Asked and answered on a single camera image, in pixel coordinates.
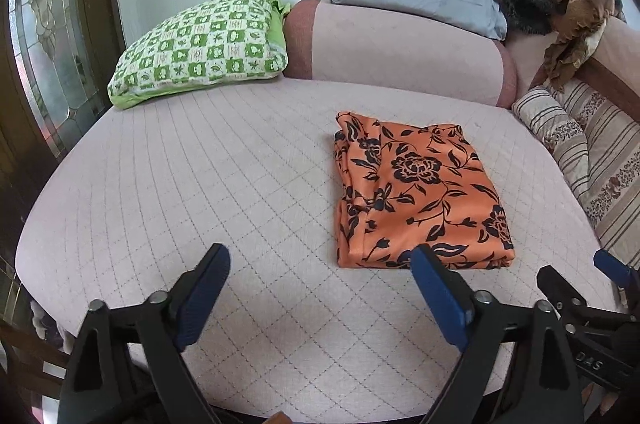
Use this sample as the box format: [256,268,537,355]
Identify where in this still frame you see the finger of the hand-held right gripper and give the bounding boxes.
[536,265,621,333]
[593,249,640,292]

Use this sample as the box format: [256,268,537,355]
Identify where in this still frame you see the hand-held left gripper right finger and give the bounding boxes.
[410,245,586,424]

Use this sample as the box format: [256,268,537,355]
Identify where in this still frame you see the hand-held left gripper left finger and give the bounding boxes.
[57,243,232,424]

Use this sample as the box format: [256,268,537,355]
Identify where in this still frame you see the orange floral shirt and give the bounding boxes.
[332,111,516,271]

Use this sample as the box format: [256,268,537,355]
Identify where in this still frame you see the person's right hand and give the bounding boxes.
[596,391,622,423]

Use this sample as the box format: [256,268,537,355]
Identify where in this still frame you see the pink quilted sofa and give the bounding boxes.
[14,0,640,420]

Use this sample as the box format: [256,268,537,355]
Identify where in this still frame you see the large striped floral cushion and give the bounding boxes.
[547,78,640,272]

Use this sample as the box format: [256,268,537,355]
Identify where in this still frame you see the small striped floral cushion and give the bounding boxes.
[511,86,591,199]

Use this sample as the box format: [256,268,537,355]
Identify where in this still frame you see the wooden chair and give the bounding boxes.
[0,319,71,405]

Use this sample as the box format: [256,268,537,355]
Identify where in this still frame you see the brown ruffled scarf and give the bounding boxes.
[542,0,626,93]

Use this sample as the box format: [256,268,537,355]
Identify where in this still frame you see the green checked pillow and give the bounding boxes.
[107,0,292,111]

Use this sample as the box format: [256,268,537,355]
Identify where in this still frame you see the wooden stained glass door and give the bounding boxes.
[0,0,126,185]

